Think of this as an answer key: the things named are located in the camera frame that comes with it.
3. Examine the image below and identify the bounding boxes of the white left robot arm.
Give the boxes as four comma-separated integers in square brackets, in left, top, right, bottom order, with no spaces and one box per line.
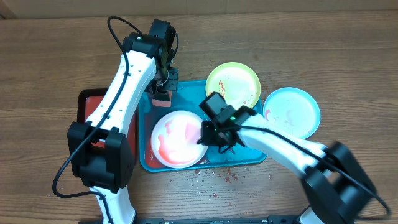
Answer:
[60,31,179,223]

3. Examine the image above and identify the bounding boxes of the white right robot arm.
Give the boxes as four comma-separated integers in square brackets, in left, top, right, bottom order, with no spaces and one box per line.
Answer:
[198,103,386,223]

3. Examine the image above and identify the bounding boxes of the black tray with red liquid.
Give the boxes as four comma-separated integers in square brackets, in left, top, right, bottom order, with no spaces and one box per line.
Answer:
[77,88,137,163]

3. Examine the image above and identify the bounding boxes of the white plate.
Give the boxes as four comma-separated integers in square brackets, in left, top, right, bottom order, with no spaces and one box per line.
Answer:
[150,110,208,169]

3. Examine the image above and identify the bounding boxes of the red sponge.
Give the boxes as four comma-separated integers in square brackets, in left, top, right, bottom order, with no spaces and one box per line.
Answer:
[152,91,172,108]

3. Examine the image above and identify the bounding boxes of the yellow-green plate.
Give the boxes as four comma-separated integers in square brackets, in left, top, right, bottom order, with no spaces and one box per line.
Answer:
[205,62,261,110]

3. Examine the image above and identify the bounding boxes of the light blue plate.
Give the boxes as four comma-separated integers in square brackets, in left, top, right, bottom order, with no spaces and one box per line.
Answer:
[263,87,321,139]

